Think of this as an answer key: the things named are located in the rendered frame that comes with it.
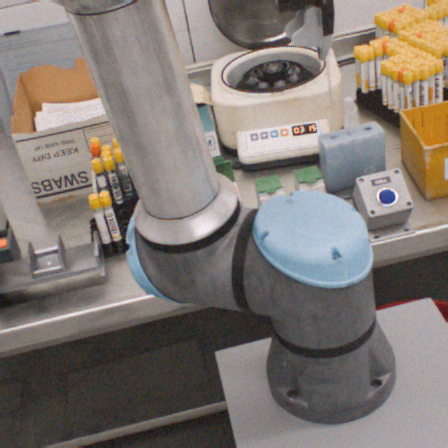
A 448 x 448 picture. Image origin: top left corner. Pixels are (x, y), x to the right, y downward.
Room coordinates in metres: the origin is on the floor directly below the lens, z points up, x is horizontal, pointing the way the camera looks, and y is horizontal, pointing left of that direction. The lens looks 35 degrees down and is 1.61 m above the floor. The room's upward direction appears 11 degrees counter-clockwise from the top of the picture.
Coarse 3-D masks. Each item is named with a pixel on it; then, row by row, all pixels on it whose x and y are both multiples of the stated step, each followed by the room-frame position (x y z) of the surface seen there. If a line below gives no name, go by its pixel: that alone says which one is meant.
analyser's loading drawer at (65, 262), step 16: (96, 240) 0.98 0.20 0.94; (32, 256) 0.97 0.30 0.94; (48, 256) 0.99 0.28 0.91; (64, 256) 0.97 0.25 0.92; (80, 256) 0.98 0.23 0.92; (96, 256) 0.94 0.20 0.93; (0, 272) 0.98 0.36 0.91; (16, 272) 0.97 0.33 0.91; (32, 272) 0.94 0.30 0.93; (48, 272) 0.94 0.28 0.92; (64, 272) 0.94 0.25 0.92; (80, 272) 0.94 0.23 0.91; (0, 288) 0.94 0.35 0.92; (16, 288) 0.94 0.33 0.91
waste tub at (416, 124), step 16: (400, 112) 1.12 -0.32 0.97; (416, 112) 1.13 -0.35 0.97; (432, 112) 1.13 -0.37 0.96; (400, 128) 1.12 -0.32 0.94; (416, 128) 1.13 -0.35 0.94; (432, 128) 1.13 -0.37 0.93; (416, 144) 1.04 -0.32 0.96; (432, 144) 1.13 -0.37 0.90; (416, 160) 1.04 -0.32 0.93; (432, 160) 1.00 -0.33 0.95; (416, 176) 1.05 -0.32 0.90; (432, 176) 1.00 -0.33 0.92; (432, 192) 1.00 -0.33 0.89
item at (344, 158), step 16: (352, 128) 1.10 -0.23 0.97; (368, 128) 1.09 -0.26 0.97; (320, 144) 1.09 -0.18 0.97; (336, 144) 1.06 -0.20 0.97; (352, 144) 1.07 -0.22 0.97; (368, 144) 1.07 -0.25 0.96; (384, 144) 1.07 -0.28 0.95; (320, 160) 1.10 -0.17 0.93; (336, 160) 1.06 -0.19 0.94; (352, 160) 1.07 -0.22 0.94; (368, 160) 1.07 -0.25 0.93; (384, 160) 1.07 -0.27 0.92; (336, 176) 1.06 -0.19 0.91; (352, 176) 1.07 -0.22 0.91; (336, 192) 1.06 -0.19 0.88; (352, 192) 1.05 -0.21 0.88
